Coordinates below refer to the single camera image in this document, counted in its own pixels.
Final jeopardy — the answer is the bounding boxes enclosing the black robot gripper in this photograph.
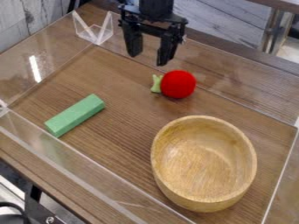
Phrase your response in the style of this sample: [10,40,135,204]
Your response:
[119,3,189,67]

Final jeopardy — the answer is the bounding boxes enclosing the red plush fruit green stem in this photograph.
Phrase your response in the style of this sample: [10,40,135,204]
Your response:
[151,70,197,99]

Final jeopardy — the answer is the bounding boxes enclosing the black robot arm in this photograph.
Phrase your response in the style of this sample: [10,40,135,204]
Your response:
[118,0,189,67]

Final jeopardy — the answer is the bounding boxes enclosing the green rectangular block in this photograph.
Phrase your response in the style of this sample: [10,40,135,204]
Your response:
[45,94,106,137]

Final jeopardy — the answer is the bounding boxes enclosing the wooden bowl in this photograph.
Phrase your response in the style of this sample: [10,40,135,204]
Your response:
[151,115,258,213]

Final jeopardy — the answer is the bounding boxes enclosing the clear acrylic enclosure walls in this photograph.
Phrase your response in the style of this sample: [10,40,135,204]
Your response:
[0,17,299,224]

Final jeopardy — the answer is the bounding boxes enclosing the black table frame bracket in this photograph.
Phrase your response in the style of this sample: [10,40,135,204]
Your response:
[0,183,69,224]

